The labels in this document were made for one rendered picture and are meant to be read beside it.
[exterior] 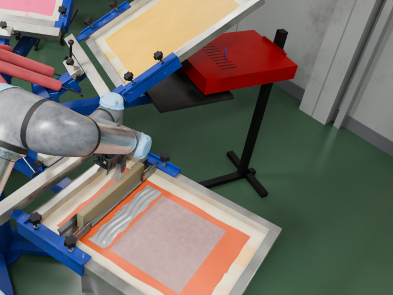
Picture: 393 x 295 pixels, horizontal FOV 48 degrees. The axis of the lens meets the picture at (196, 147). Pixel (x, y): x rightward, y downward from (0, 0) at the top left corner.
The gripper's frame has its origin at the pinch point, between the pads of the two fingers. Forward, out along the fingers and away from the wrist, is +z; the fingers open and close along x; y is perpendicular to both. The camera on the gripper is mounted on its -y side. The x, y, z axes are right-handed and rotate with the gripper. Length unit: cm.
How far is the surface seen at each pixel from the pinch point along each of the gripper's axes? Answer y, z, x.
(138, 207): -5.1, 16.4, 8.9
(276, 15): -305, 48, -51
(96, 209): 11.0, 8.4, 1.5
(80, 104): -45, 20, -58
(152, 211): -7.2, 16.8, 14.3
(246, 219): -25, 15, 47
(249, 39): -145, 2, -14
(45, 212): 20.4, 13.5, -14.7
